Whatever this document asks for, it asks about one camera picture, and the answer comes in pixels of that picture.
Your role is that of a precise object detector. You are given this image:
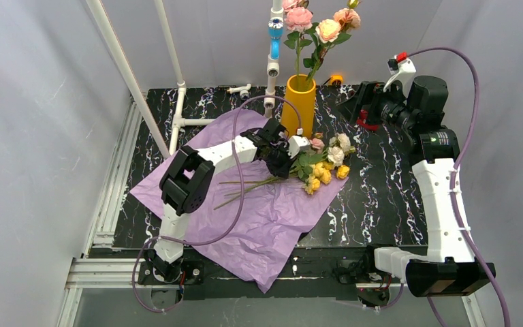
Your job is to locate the small white pipe elbow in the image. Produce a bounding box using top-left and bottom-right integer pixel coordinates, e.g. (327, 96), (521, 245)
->
(226, 83), (252, 102)

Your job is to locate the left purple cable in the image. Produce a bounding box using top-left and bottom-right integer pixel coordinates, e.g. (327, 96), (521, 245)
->
(130, 95), (305, 314)

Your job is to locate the white PVC pipe frame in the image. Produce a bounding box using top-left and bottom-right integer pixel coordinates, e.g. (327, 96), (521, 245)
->
(86, 1), (282, 158)

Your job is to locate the red printed ribbon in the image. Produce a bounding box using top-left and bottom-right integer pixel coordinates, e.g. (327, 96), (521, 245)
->
(356, 109), (379, 131)

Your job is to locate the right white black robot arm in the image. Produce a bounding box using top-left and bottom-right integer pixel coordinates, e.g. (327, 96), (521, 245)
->
(339, 76), (496, 297)

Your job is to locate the pink paper flower bouquet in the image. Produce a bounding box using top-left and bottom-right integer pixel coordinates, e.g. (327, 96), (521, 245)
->
(212, 131), (358, 212)

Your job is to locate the yellow cylindrical vase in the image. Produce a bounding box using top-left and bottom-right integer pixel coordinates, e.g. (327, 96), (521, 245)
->
(281, 74), (316, 138)

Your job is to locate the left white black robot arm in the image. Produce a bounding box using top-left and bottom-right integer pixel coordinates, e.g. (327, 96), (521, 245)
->
(143, 119), (310, 266)

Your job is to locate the pink rose flower stem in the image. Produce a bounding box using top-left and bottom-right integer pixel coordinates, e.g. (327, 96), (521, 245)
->
(282, 0), (315, 91)

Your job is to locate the aluminium extrusion frame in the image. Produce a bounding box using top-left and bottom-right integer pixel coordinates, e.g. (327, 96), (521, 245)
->
(57, 90), (487, 327)

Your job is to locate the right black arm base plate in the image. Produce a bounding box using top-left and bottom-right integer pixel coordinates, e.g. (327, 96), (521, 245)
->
(332, 256), (402, 287)

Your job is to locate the purple pink wrapping paper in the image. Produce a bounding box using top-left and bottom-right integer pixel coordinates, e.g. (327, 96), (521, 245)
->
(130, 109), (349, 293)

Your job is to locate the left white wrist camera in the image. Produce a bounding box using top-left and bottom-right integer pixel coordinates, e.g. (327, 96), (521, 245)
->
(288, 128), (311, 159)

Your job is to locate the blue pipe valve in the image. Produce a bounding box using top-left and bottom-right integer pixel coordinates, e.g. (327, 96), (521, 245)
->
(268, 17), (284, 60)

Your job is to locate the peach rose flower stem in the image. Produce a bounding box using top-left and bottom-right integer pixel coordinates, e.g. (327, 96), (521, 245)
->
(303, 0), (362, 87)

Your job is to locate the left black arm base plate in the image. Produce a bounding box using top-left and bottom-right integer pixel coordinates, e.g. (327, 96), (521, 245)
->
(136, 260), (205, 285)

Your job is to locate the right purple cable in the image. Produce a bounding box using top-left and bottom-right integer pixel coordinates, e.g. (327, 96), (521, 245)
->
(379, 46), (512, 327)

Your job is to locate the purple cable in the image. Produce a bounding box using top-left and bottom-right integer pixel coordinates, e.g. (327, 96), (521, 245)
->
(130, 95), (305, 314)
(379, 46), (512, 327)

